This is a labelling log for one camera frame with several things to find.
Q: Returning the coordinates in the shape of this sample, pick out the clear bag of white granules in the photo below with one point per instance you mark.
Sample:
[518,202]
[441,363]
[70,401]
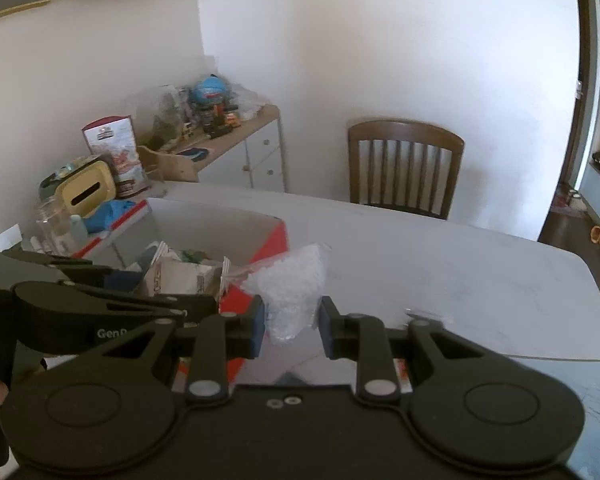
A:
[290,285]

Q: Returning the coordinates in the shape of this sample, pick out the blue globe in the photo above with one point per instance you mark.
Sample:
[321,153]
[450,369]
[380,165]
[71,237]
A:
[209,91]

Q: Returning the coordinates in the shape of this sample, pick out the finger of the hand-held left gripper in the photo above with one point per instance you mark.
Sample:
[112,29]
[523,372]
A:
[180,306]
[75,266]

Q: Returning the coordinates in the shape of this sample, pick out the wooden slatted chair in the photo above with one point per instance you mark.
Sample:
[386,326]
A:
[405,170]

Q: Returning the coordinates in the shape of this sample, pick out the blue cloth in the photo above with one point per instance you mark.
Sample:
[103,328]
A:
[110,215]

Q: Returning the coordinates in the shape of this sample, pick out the small wooden desk organizer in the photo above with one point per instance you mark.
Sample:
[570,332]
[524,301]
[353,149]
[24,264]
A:
[175,160]

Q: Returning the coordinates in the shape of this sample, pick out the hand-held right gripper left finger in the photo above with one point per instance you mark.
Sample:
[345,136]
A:
[258,327]

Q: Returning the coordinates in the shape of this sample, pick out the clear plastic wrapping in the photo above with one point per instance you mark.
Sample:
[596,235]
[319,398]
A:
[165,115]

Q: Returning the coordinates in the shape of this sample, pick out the orange shoe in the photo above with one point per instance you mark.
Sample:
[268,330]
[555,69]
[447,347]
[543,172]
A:
[597,234]

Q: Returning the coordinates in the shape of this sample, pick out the dark glass jar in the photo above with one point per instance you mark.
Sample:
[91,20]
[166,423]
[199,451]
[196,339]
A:
[207,119]

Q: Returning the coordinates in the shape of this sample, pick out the clear glass jar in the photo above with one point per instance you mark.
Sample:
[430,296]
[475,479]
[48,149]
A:
[55,227]

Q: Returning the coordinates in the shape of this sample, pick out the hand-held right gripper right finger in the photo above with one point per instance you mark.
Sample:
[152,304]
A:
[327,327]

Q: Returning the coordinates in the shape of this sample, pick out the red and white cardboard box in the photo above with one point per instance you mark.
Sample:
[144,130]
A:
[215,230]

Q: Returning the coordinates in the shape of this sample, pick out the orange label jar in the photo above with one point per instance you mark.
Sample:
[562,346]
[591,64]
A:
[231,119]

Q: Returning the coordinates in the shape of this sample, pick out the red and white paper bag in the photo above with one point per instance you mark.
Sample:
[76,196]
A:
[117,152]

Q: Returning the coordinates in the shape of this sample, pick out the white cabinet with wooden top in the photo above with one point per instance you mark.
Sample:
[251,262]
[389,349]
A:
[250,155]

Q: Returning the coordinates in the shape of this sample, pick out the yellow tissue box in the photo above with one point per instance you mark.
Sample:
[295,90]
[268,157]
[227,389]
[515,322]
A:
[87,190]

